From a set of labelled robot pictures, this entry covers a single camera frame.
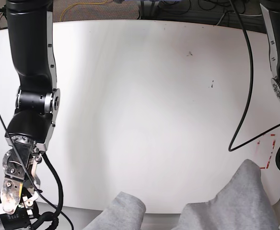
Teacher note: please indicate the grey T-shirt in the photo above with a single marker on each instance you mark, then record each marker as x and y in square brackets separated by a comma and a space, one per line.
[241, 205]

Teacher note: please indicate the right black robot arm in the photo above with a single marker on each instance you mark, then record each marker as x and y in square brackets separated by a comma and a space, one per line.
[30, 27]

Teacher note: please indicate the red tape marking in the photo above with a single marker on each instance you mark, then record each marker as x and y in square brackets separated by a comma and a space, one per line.
[264, 150]

